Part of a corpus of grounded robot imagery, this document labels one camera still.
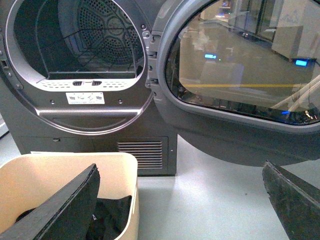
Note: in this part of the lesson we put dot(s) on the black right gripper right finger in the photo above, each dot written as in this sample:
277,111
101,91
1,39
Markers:
295,202

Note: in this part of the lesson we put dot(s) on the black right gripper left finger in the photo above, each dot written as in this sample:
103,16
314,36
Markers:
66,215

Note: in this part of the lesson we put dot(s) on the cream plastic laundry hamper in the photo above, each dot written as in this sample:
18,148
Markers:
29,180

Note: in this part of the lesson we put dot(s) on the black printed t-shirt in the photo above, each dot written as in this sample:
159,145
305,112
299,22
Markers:
108,220

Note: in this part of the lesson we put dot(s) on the white instruction sticker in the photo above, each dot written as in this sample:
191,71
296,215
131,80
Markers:
85,98

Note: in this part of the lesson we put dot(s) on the grey dryer door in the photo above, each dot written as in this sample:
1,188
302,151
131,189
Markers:
240,79

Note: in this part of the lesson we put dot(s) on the dark grey tumble dryer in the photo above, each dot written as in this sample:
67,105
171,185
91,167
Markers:
52,47

